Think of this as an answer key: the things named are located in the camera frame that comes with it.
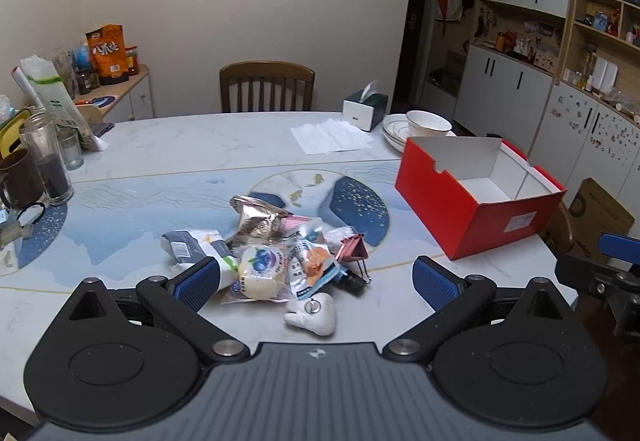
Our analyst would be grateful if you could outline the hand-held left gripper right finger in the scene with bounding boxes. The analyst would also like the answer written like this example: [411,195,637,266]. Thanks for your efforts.
[382,255,581,364]

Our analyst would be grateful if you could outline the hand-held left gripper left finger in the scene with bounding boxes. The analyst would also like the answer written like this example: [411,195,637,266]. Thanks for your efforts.
[50,255,251,364]

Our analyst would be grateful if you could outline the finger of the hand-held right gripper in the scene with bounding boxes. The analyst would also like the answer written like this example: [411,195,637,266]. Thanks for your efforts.
[555,232,640,295]

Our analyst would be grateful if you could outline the grey tissue pack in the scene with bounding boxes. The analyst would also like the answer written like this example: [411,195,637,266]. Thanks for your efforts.
[162,228,240,292]

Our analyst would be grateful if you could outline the blueberry bread packet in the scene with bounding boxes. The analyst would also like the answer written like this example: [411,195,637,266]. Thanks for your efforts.
[220,243,296,304]

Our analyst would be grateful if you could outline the red cardboard box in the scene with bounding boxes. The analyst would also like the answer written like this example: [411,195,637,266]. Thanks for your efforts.
[395,136,567,261]

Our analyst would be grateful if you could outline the silver foil snack packet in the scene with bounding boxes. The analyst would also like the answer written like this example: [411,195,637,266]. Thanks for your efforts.
[230,194,291,247]

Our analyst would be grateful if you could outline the pink binder clip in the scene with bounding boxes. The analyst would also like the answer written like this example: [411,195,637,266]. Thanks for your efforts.
[325,226,373,284]

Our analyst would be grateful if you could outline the white blue sausage packet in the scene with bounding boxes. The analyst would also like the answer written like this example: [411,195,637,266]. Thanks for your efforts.
[285,231,346,299]

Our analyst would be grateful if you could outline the white tooth plush keychain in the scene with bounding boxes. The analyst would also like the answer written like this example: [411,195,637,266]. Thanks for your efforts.
[284,293,337,338]

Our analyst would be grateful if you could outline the white marble desktop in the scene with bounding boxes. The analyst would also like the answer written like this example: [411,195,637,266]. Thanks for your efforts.
[0,111,586,422]

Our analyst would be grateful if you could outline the brown cardboard box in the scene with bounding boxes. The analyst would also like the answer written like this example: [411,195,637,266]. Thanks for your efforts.
[569,178,636,262]

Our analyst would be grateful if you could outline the blue printed table mat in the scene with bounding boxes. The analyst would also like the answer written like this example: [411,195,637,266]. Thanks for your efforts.
[0,161,451,294]

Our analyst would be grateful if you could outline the white gold-rimmed bowl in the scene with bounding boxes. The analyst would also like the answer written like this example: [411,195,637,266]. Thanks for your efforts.
[406,110,453,138]

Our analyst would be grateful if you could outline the white paper napkins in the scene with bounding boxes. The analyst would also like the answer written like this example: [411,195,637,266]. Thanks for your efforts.
[290,118,373,155]

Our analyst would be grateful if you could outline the clear glass cup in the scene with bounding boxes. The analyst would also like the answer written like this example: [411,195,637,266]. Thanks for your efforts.
[57,128,84,170]

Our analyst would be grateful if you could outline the green white tissue box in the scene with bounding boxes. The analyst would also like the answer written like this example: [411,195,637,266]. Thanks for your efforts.
[342,81,389,132]

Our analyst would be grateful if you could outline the tall glass jar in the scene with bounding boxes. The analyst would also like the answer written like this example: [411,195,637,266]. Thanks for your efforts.
[22,112,75,206]

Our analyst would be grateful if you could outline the small white side cabinet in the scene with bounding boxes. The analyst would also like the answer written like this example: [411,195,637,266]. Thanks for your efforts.
[75,65,155,122]

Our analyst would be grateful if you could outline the brown wooden chair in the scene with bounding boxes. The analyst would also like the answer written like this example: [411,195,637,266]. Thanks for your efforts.
[220,62,316,113]

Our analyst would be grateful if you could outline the brown mug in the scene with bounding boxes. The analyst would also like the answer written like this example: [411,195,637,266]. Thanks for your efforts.
[0,148,46,212]

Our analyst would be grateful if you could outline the white plastic bag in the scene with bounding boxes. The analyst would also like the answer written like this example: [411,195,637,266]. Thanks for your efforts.
[12,55,108,152]

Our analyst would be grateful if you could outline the yellow container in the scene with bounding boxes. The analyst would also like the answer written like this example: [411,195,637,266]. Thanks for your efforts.
[0,108,38,159]

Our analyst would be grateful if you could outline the orange snack bag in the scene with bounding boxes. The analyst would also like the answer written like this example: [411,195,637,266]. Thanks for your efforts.
[86,24,129,86]

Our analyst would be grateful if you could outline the red hanging bag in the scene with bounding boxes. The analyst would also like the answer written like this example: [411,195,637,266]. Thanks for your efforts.
[436,0,476,23]

